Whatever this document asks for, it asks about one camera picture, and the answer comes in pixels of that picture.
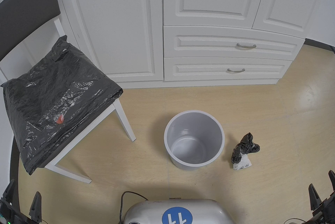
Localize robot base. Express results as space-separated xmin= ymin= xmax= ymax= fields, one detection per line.
xmin=125 ymin=199 xmax=235 ymax=224

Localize white chair grey cushions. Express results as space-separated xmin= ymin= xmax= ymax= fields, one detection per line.
xmin=0 ymin=0 xmax=136 ymax=183

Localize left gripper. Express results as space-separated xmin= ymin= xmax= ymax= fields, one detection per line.
xmin=0 ymin=179 xmax=42 ymax=224

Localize crumpled black plastic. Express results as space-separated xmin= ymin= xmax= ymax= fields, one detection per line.
xmin=231 ymin=133 xmax=261 ymax=164

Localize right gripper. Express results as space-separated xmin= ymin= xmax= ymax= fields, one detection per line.
xmin=305 ymin=170 xmax=335 ymax=224

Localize white trash bin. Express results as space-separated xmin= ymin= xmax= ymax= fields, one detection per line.
xmin=164 ymin=110 xmax=225 ymax=171

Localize black plastic bag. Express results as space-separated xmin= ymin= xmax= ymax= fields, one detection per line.
xmin=1 ymin=35 xmax=123 ymax=176

